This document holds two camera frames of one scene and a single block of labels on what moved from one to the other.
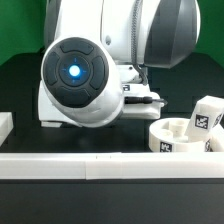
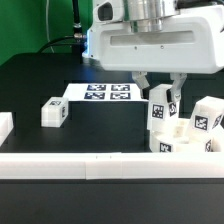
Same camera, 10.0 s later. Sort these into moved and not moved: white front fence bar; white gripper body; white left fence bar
Moved: white gripper body
Not moved: white front fence bar; white left fence bar
